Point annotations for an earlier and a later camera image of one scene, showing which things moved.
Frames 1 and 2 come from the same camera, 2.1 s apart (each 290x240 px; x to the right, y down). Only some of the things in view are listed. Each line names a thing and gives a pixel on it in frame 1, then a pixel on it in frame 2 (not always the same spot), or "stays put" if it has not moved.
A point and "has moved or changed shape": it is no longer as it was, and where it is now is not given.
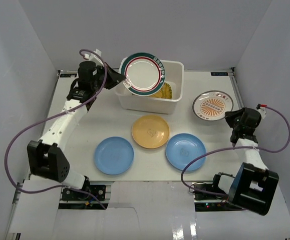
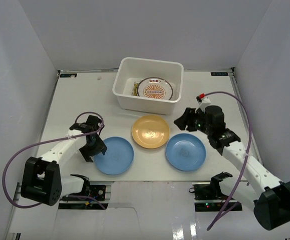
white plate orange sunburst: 212,105 has moved or changed shape
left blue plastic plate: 113,155 stays put
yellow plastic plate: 150,132 stays put
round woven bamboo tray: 158,94 → 134,88
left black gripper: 108,75 → 93,149
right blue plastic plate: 182,148 stays put
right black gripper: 229,115 → 188,117
